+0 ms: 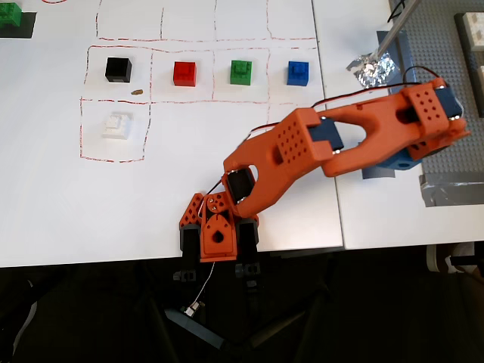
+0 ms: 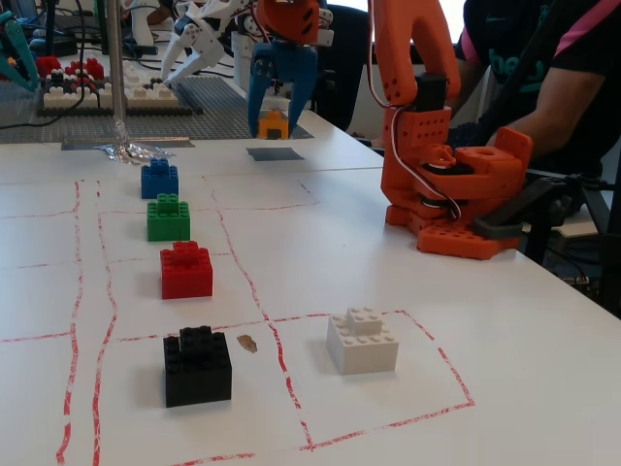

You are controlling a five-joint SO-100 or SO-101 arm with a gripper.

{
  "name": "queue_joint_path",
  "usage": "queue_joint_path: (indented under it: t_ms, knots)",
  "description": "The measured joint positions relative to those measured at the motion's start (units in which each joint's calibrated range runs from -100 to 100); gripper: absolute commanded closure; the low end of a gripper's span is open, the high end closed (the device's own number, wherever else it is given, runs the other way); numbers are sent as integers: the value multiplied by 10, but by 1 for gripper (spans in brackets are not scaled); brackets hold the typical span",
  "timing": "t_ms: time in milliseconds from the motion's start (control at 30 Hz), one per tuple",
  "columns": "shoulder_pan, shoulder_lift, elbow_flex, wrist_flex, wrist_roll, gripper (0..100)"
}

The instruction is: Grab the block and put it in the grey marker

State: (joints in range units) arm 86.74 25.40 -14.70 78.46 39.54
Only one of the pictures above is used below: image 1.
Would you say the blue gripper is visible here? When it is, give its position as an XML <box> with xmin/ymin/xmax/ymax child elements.
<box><xmin>376</xmin><ymin>149</ymin><xmax>425</xmax><ymax>173</ymax></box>

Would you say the blue toy brick block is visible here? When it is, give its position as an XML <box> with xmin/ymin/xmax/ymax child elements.
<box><xmin>286</xmin><ymin>60</ymin><xmax>311</xmax><ymax>87</ymax></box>

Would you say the green toy brick block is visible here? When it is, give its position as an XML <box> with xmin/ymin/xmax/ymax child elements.
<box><xmin>229</xmin><ymin>59</ymin><xmax>253</xmax><ymax>86</ymax></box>

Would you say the red toy brick block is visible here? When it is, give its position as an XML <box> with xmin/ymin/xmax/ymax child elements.
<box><xmin>172</xmin><ymin>60</ymin><xmax>198</xmax><ymax>87</ymax></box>

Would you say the white toy brick block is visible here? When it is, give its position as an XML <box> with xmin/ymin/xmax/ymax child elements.
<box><xmin>101</xmin><ymin>110</ymin><xmax>134</xmax><ymax>141</ymax></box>

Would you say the black toy brick block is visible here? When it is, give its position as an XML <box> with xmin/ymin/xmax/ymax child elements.
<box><xmin>104</xmin><ymin>56</ymin><xmax>133</xmax><ymax>84</ymax></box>

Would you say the green block on black patch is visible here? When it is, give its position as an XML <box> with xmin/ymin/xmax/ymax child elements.
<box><xmin>0</xmin><ymin>2</ymin><xmax>22</xmax><ymax>28</ymax></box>

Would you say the crumpled aluminium foil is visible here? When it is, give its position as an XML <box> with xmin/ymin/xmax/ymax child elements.
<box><xmin>346</xmin><ymin>52</ymin><xmax>401</xmax><ymax>92</ymax></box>

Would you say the grey studded baseplate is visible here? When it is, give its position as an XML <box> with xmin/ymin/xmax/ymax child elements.
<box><xmin>392</xmin><ymin>0</ymin><xmax>484</xmax><ymax>182</ymax></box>

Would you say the metal pole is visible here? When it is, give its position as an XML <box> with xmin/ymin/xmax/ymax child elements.
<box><xmin>372</xmin><ymin>0</ymin><xmax>423</xmax><ymax>61</ymax></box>

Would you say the grey duct tape strip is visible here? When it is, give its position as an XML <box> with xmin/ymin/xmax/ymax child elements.
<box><xmin>418</xmin><ymin>172</ymin><xmax>484</xmax><ymax>208</ymax></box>
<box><xmin>377</xmin><ymin>29</ymin><xmax>421</xmax><ymax>88</ymax></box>

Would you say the black cable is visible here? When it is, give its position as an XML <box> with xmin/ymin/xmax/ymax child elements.
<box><xmin>387</xmin><ymin>0</ymin><xmax>408</xmax><ymax>22</ymax></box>

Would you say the white wire with connector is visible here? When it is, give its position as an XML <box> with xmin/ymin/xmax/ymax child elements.
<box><xmin>183</xmin><ymin>260</ymin><xmax>216</xmax><ymax>317</ymax></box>

